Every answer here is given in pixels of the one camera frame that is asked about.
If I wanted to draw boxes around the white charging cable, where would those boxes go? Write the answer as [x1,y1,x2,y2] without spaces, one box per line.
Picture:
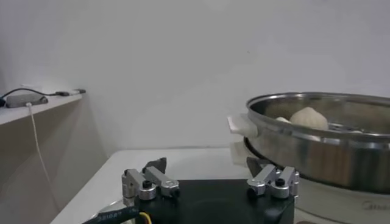
[26,102,62,214]

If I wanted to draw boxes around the black usb cable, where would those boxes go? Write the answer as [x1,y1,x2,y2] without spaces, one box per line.
[0,87,57,100]

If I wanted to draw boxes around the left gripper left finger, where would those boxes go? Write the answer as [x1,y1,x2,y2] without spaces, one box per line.
[121,156,181,207]

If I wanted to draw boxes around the black white usb adapter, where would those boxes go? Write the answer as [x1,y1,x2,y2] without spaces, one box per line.
[55,88,87,97]

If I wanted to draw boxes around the stainless steel steamer basket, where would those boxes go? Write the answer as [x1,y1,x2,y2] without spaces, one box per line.
[227,92,390,194]

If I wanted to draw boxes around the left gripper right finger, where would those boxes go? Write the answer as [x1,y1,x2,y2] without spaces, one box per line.
[246,156,300,200]

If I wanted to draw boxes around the white side table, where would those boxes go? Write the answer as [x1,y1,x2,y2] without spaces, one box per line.
[0,93,83,126]

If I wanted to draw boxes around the black smartphone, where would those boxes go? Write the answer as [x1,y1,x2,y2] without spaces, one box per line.
[5,93,49,109]

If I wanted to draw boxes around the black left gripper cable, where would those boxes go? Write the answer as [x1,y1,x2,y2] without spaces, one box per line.
[81,206,153,224]

